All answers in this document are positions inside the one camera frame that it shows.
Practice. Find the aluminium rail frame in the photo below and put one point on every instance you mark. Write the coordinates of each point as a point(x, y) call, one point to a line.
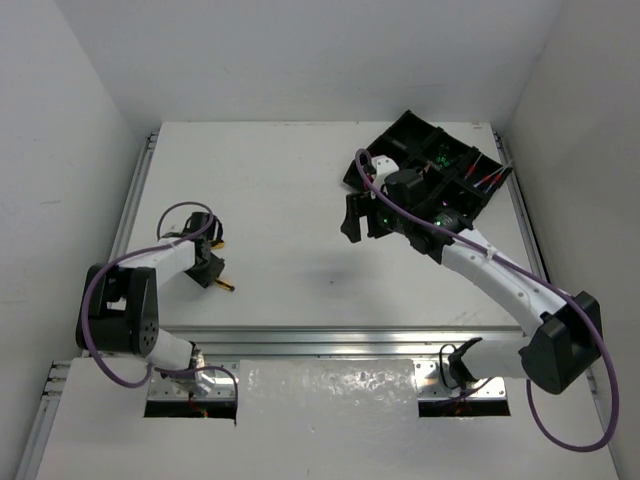
point(303, 291)

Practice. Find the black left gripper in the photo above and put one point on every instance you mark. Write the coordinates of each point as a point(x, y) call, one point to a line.
point(211, 270)

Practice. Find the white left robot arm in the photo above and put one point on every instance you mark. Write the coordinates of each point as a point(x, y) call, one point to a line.
point(120, 306)

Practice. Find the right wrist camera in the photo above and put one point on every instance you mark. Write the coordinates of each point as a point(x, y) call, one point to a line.
point(382, 167)

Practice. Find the Pro'sKit black green screwdriver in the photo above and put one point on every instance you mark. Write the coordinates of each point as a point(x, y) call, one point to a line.
point(443, 151)

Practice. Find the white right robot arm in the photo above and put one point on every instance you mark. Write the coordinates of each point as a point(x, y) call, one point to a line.
point(562, 333)

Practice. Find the blue red screwdriver large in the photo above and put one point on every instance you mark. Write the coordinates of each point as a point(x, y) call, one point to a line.
point(494, 179)

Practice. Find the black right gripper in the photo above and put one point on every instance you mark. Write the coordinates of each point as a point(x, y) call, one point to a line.
point(358, 205)

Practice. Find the small yellow utility knife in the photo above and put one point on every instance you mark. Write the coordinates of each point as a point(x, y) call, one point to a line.
point(224, 285)

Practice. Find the black green precision screwdriver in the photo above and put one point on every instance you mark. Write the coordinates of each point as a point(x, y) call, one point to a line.
point(444, 161)

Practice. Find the red black folding saw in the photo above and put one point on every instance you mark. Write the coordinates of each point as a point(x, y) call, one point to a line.
point(370, 175)

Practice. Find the white front cover board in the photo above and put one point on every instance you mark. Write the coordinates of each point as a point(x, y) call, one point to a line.
point(302, 420)

